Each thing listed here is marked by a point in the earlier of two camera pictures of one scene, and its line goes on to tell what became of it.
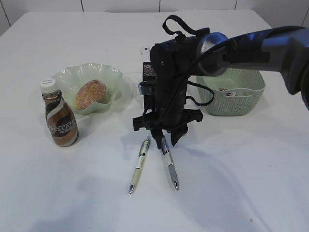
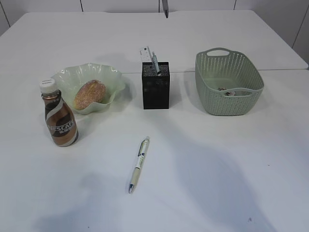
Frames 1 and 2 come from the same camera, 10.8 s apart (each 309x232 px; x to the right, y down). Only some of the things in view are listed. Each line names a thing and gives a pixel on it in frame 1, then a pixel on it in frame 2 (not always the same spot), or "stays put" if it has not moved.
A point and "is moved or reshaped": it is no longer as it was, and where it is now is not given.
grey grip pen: x=171 y=166 is moved or reshaped
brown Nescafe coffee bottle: x=61 y=120 stays put
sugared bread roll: x=92 y=91 stays put
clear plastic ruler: x=145 y=53 stays put
